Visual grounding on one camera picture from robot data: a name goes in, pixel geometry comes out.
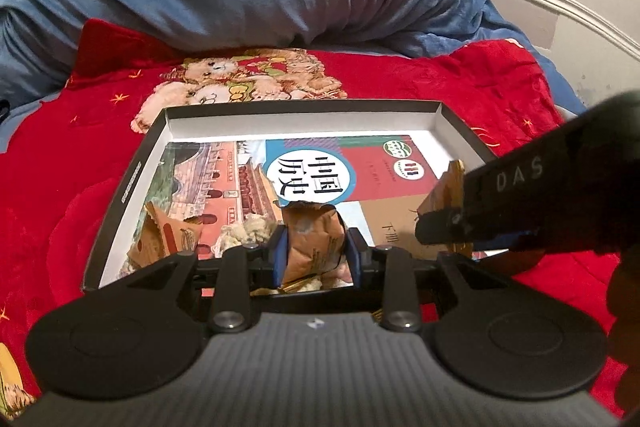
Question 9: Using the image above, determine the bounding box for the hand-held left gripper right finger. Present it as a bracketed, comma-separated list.
[347, 228, 519, 333]

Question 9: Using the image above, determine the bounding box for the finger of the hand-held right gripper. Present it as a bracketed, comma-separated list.
[415, 206, 481, 248]
[470, 231, 540, 254]

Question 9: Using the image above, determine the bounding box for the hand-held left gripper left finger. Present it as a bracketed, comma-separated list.
[117, 227, 292, 333]

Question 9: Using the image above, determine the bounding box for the brown snack packet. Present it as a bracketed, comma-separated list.
[126, 201, 204, 269]
[281, 201, 347, 294]
[416, 159, 475, 259]

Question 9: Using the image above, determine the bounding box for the black cardboard box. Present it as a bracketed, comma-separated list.
[81, 99, 501, 293]

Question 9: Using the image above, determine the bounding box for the person's right hand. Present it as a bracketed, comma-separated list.
[606, 252, 640, 415]

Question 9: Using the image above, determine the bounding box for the illustrated book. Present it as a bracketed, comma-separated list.
[120, 133, 481, 278]

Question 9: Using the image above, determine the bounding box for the red printed blanket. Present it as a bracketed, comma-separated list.
[0, 19, 640, 418]

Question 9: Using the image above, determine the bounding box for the white bed headboard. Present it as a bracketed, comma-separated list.
[425, 0, 640, 78]

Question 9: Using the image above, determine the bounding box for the light blue bedsheet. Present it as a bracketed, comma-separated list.
[0, 89, 71, 158]

